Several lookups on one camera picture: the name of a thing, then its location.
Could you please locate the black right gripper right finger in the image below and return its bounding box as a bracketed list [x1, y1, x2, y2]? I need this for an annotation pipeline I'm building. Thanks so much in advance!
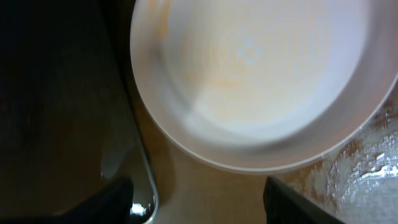
[263, 176, 344, 224]

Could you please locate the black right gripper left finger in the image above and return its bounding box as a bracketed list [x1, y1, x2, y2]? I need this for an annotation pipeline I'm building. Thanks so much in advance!
[1, 177, 134, 224]

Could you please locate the white plate top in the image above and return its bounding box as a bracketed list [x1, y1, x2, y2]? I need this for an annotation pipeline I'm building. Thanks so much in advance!
[130, 0, 397, 174]

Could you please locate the brown translucent tray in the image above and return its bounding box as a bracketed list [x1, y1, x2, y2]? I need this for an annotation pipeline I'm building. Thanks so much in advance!
[1, 0, 159, 223]

